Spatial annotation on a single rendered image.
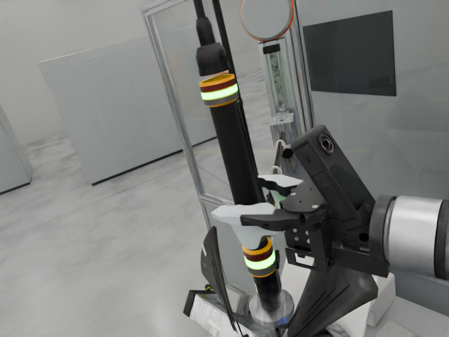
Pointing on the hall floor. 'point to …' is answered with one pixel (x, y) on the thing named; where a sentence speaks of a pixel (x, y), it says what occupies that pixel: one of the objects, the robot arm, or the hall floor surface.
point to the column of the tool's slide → (282, 91)
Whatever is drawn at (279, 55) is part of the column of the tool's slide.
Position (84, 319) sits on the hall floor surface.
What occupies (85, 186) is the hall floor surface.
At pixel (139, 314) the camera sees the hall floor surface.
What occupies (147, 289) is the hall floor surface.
